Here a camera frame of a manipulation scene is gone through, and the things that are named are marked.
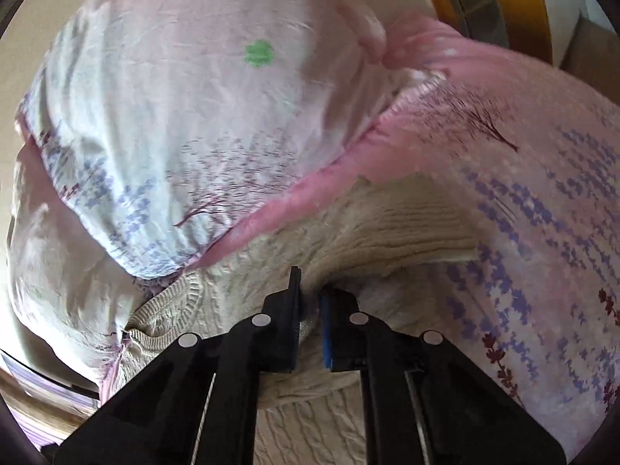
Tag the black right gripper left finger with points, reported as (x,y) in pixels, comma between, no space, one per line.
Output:
(196,403)

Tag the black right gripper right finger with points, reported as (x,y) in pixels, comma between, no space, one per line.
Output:
(424,401)

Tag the beige cable knit sweater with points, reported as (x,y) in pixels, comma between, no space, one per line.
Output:
(376,241)

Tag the pale pink floral pillow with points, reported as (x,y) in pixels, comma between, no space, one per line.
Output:
(64,287)

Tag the pink floral bed sheet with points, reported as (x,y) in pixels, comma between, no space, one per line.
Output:
(530,156)

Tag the floral pillow with green dot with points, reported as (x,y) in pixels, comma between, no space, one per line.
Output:
(164,123)

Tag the yellow wooden headboard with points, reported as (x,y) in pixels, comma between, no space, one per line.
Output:
(521,25)

